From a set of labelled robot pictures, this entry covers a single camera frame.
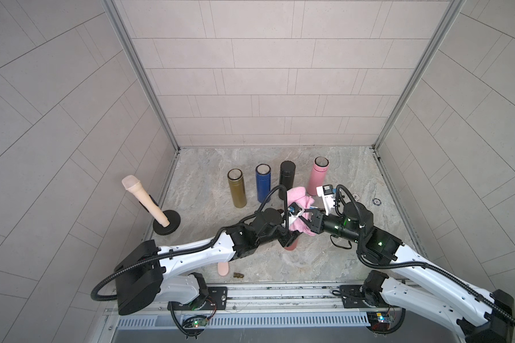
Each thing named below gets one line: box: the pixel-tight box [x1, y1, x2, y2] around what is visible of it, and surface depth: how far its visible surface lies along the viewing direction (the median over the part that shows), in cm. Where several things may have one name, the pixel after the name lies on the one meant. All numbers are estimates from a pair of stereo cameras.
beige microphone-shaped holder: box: [121, 175, 181, 236], surface depth 74 cm
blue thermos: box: [255, 162, 272, 203], surface depth 84 cm
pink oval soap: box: [217, 261, 229, 277], surface depth 78 cm
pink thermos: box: [306, 155, 330, 196], surface depth 86 cm
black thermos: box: [278, 160, 297, 201], surface depth 86 cm
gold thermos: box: [227, 167, 247, 208], surface depth 82 cm
